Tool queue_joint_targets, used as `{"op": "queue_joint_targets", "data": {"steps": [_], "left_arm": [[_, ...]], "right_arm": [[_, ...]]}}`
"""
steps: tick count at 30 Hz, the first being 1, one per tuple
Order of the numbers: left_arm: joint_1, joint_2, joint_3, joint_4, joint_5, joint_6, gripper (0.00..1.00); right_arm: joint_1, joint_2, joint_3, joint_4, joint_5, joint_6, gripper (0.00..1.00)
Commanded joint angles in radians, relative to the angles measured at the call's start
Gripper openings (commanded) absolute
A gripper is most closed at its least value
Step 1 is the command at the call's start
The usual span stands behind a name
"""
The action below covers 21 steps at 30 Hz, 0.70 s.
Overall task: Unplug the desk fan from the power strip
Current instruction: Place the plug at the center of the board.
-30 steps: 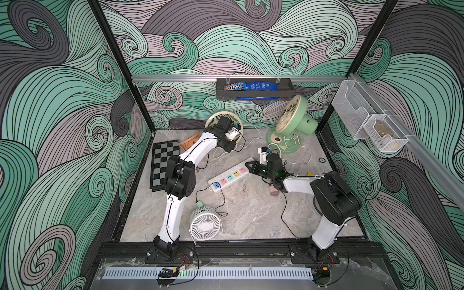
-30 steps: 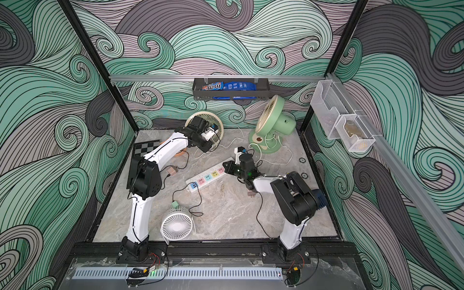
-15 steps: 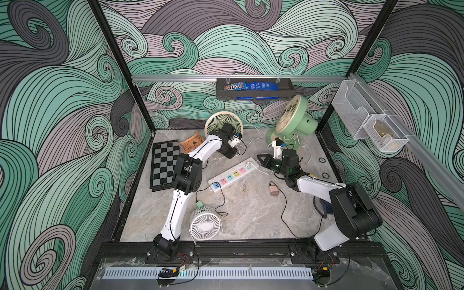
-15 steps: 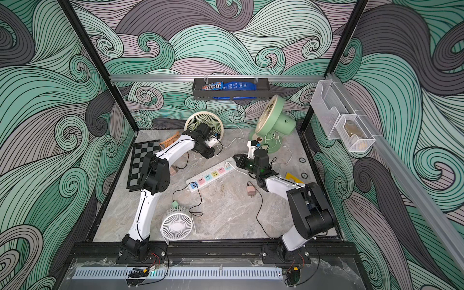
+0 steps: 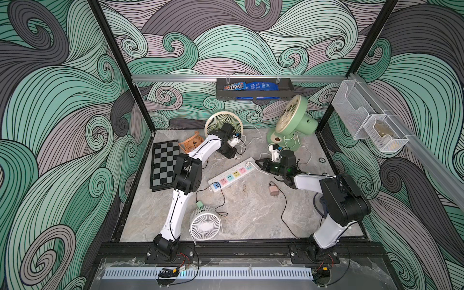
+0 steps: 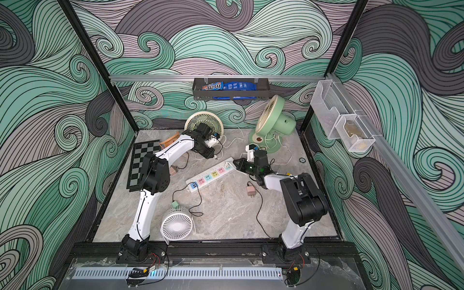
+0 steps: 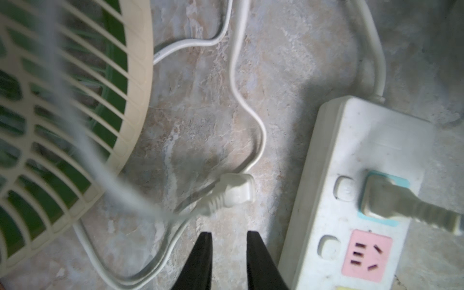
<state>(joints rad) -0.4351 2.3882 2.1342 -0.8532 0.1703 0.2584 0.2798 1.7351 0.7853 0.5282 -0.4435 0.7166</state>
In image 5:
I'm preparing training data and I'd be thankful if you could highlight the pink usb plug adapter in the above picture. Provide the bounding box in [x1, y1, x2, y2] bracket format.
[269, 182, 280, 197]

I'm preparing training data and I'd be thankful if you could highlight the white small desk fan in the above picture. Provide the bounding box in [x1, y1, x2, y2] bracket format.
[188, 205, 222, 242]

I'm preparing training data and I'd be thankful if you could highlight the white pedestal fan cable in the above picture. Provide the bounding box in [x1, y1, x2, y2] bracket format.
[286, 135, 316, 166]

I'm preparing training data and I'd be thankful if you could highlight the white power strip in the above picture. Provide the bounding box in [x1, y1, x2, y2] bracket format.
[208, 157, 256, 192]

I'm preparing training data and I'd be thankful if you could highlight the clear plastic wall bin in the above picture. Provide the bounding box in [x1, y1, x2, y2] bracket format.
[332, 79, 409, 153]

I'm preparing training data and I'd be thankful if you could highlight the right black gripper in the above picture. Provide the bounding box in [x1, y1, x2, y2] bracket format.
[259, 157, 288, 177]

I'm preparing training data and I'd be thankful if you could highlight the black wall basket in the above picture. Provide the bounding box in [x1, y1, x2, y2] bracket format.
[216, 77, 295, 100]

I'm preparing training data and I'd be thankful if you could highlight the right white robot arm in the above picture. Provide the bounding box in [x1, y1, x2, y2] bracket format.
[256, 150, 372, 252]

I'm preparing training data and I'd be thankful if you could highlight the black white fan cable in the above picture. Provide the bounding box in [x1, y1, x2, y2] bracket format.
[195, 182, 229, 218]

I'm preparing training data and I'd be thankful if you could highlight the black white chessboard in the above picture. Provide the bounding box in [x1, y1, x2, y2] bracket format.
[150, 140, 180, 192]

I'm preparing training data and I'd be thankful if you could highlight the green plug adapter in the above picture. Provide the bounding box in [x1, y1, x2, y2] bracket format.
[196, 201, 204, 210]

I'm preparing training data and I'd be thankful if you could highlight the blue candy packet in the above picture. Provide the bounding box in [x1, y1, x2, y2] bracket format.
[224, 82, 279, 91]

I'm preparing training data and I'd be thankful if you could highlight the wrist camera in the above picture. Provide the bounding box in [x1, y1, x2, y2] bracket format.
[268, 144, 283, 163]
[218, 123, 242, 147]

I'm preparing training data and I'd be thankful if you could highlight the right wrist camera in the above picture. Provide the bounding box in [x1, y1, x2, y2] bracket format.
[268, 144, 283, 163]

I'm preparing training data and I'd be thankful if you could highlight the round green cream fan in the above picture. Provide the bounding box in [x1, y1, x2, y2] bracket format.
[204, 111, 244, 135]

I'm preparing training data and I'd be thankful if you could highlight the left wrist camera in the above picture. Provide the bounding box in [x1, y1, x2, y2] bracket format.
[218, 123, 242, 147]

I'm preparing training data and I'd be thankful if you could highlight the green pedestal desk fan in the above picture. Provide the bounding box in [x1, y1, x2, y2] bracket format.
[267, 95, 319, 151]

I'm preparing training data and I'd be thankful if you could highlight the perforated white metal strip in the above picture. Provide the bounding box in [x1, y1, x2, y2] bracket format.
[102, 267, 314, 280]

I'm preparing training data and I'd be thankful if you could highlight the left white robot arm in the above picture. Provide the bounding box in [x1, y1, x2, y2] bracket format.
[153, 130, 237, 258]

